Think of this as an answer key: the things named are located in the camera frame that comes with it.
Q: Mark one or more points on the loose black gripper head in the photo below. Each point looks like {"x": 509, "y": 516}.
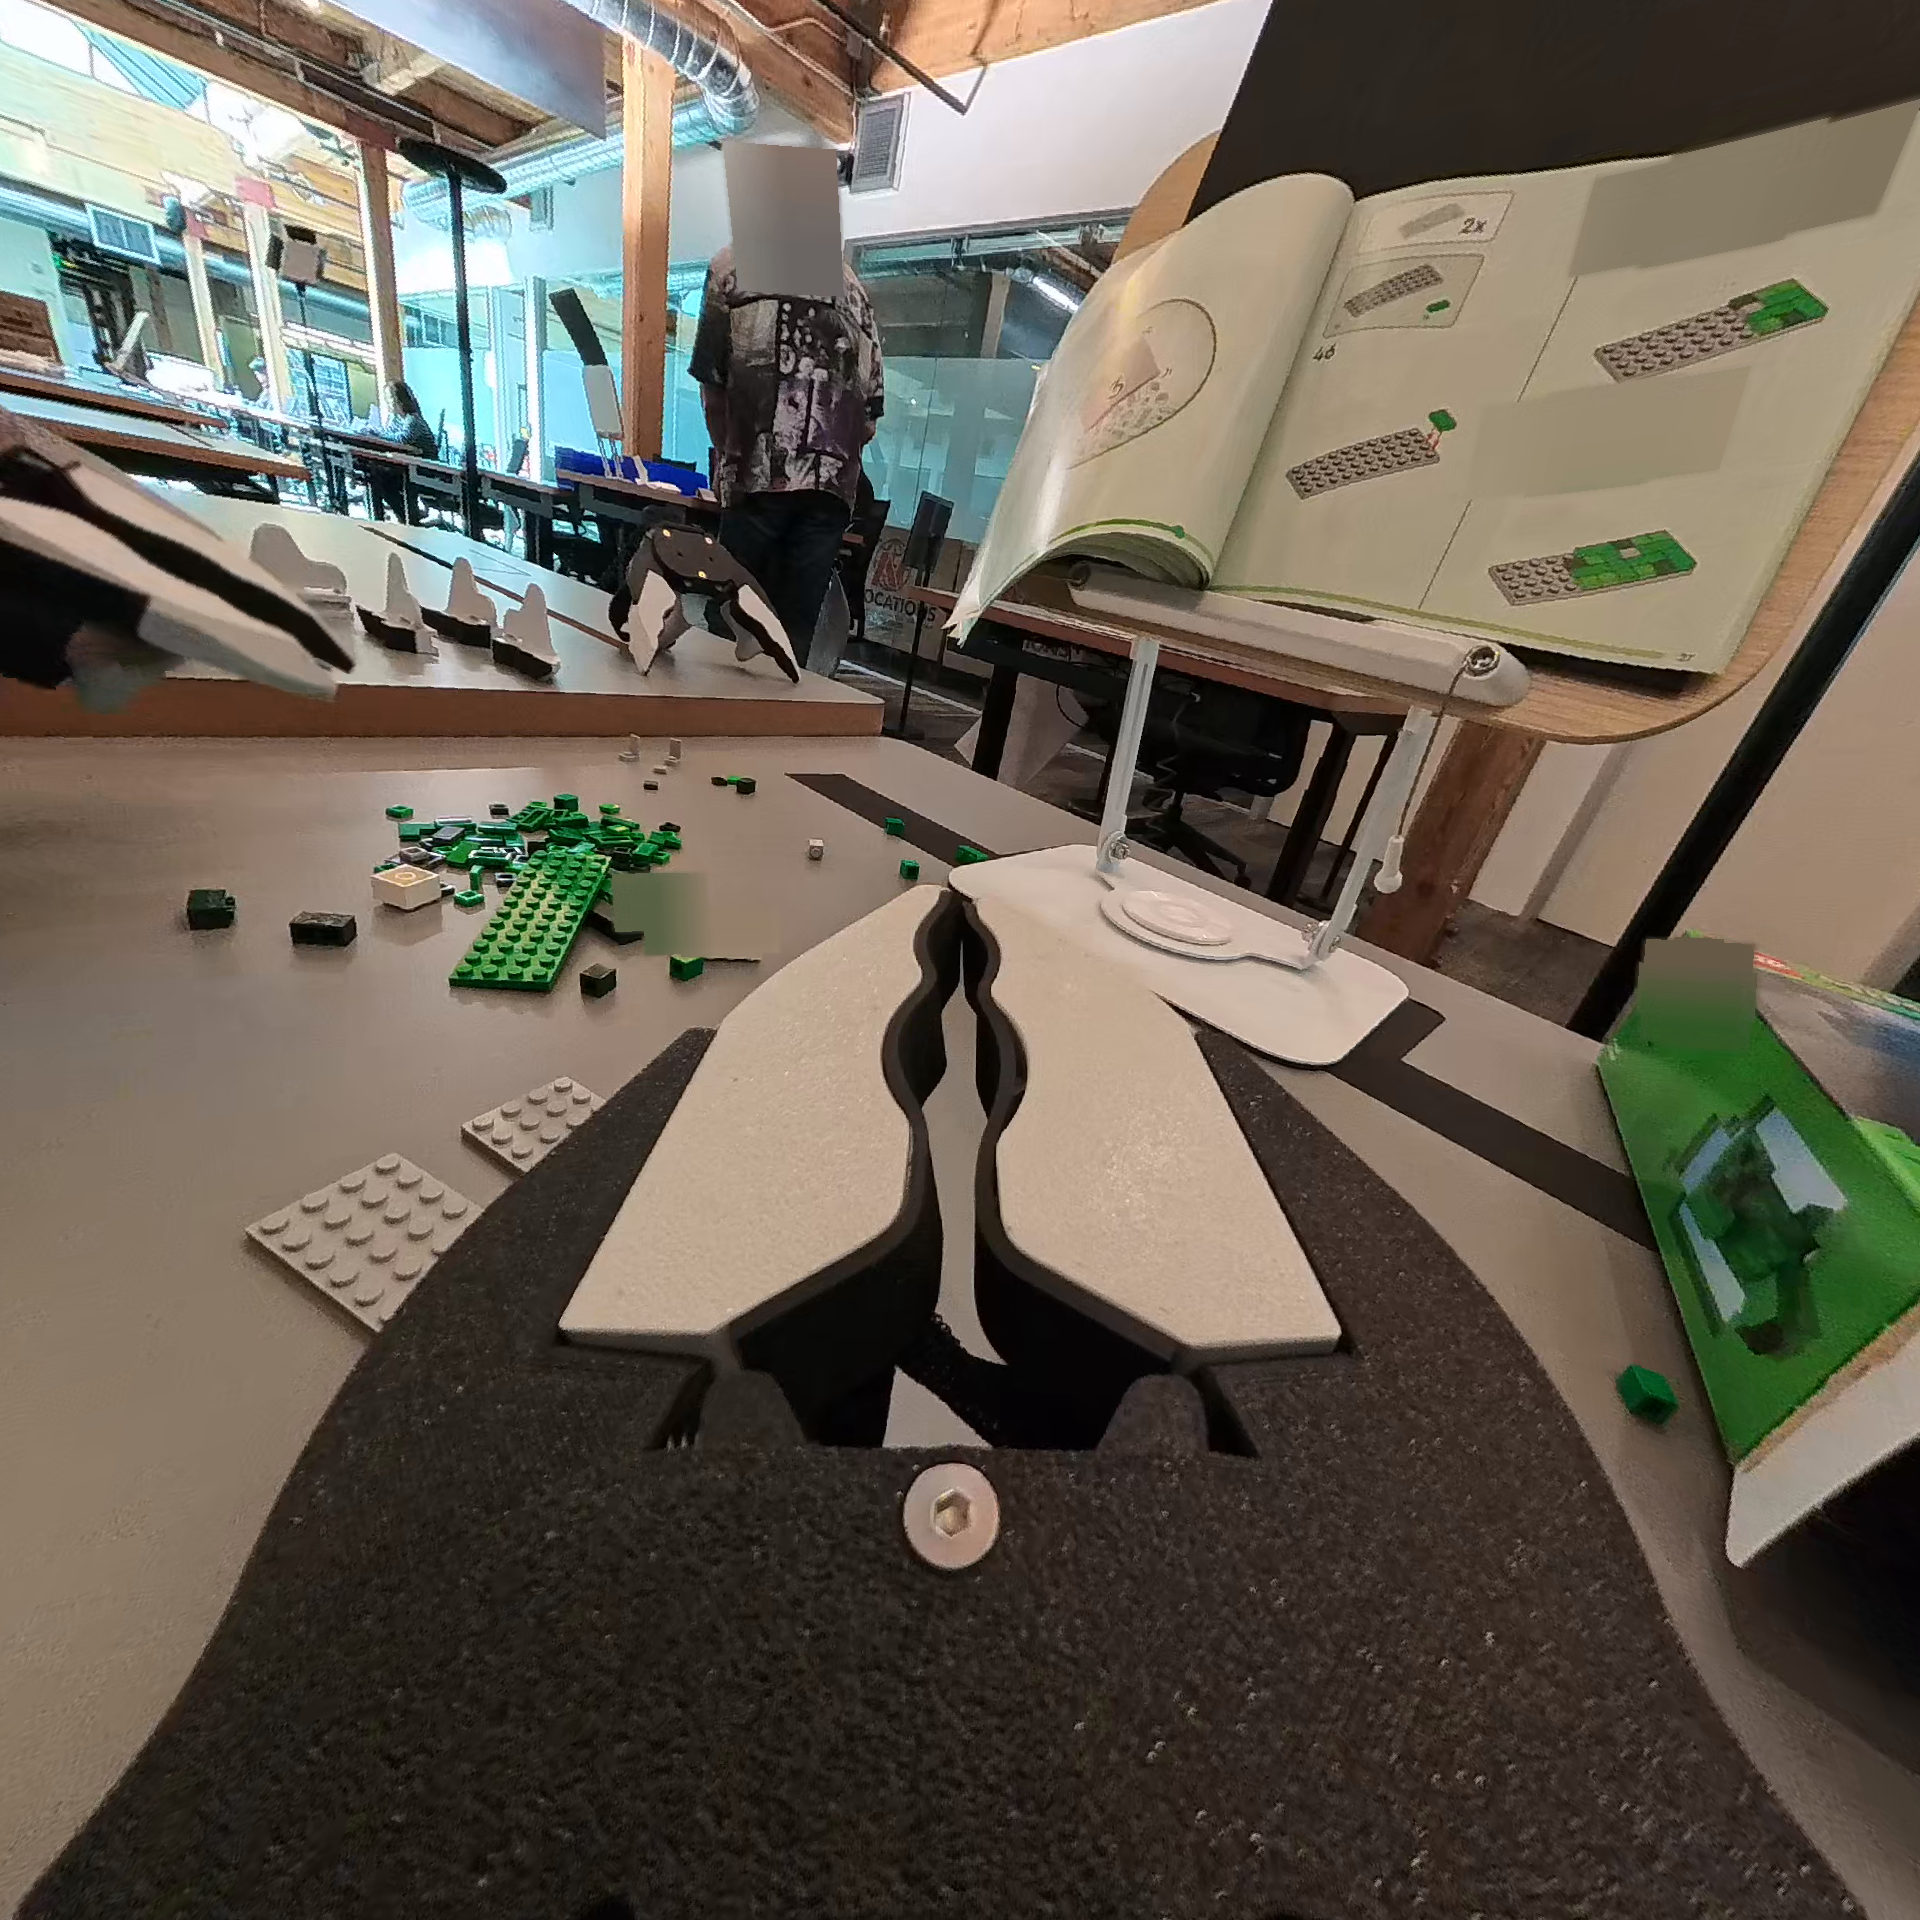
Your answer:
{"x": 705, "y": 593}

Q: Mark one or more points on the black pole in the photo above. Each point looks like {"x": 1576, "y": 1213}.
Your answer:
{"x": 1725, "y": 780}

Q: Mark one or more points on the grey plate with green tiles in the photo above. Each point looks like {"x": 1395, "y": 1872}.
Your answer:
{"x": 368, "y": 1233}

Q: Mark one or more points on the loose grey gripper finger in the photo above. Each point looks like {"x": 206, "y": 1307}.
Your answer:
{"x": 529, "y": 633}
{"x": 469, "y": 605}
{"x": 295, "y": 563}
{"x": 398, "y": 612}

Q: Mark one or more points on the black tape strip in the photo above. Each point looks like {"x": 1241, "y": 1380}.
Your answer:
{"x": 1502, "y": 1140}

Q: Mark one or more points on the green printed box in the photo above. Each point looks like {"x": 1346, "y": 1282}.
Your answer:
{"x": 1769, "y": 1276}

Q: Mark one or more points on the pile of small green bricks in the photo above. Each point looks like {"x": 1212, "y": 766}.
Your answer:
{"x": 555, "y": 825}

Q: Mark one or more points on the black panel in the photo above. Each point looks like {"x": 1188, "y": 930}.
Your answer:
{"x": 1502, "y": 75}

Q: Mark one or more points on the white square brick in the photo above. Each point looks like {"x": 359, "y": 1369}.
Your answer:
{"x": 409, "y": 885}

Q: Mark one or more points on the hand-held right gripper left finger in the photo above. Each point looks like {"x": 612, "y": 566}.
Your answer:
{"x": 749, "y": 1156}

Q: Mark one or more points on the black floor stand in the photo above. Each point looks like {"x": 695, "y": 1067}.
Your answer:
{"x": 455, "y": 300}

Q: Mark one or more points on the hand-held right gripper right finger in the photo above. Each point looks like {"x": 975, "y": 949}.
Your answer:
{"x": 1155, "y": 1156}

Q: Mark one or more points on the wall vent grille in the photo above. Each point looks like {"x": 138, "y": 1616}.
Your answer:
{"x": 882, "y": 143}

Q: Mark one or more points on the silver air duct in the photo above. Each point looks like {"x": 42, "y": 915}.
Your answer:
{"x": 691, "y": 53}

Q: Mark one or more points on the large green studded plate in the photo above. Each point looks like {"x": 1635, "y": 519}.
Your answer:
{"x": 533, "y": 923}

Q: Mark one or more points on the grey plate with olive tile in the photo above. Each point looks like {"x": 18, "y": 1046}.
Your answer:
{"x": 529, "y": 1120}

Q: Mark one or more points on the white book stand wooden board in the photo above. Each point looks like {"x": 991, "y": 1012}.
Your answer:
{"x": 1275, "y": 990}

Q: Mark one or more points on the beige side table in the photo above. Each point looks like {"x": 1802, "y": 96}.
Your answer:
{"x": 602, "y": 697}

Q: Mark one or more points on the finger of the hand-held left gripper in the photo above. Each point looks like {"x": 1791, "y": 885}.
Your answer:
{"x": 163, "y": 593}
{"x": 31, "y": 459}

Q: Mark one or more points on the black office chair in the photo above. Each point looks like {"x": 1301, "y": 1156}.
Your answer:
{"x": 1201, "y": 750}

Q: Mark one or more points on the wooden pillar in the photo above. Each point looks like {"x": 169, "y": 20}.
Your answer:
{"x": 648, "y": 223}

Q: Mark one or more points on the open brick instruction book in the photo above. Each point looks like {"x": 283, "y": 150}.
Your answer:
{"x": 1425, "y": 403}

